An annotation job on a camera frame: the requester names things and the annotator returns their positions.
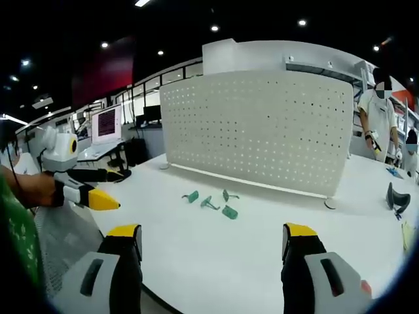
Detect black curved holder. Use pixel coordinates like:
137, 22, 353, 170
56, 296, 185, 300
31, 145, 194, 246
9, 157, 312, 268
386, 181, 412, 214

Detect laptop with pink screen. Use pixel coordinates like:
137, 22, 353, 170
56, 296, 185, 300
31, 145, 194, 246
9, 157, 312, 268
85, 103, 123, 154

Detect teal parts on table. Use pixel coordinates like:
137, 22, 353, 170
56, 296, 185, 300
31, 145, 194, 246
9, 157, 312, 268
385, 166, 406, 180

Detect person's green patterned clothing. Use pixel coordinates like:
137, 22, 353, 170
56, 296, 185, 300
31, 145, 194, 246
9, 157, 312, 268
0, 175, 45, 300

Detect black computer monitor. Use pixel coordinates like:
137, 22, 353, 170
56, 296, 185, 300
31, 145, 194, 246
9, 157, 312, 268
143, 105, 162, 126

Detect black office chair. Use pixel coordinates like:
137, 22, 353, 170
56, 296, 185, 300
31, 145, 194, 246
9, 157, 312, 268
107, 137, 150, 173

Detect white side desk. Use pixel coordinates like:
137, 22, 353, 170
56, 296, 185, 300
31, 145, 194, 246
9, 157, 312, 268
75, 139, 127, 164

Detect pale yellow sheet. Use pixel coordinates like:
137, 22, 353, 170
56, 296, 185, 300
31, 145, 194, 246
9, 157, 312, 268
401, 220, 417, 253

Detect person's left hand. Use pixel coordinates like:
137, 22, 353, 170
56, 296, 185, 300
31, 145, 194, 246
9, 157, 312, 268
31, 172, 57, 207

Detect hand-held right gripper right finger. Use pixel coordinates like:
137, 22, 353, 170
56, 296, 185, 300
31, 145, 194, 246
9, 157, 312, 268
281, 222, 374, 314

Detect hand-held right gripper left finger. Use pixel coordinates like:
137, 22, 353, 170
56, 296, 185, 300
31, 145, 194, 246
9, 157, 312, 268
54, 224, 143, 314

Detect black cable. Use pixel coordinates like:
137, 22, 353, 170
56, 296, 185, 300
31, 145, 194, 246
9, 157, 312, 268
5, 143, 22, 192

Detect white perforated mounting plate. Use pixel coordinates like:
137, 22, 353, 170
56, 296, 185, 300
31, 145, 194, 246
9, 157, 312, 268
158, 73, 355, 210

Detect grey mesh chair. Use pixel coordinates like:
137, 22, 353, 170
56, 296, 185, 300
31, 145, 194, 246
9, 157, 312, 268
32, 199, 104, 297

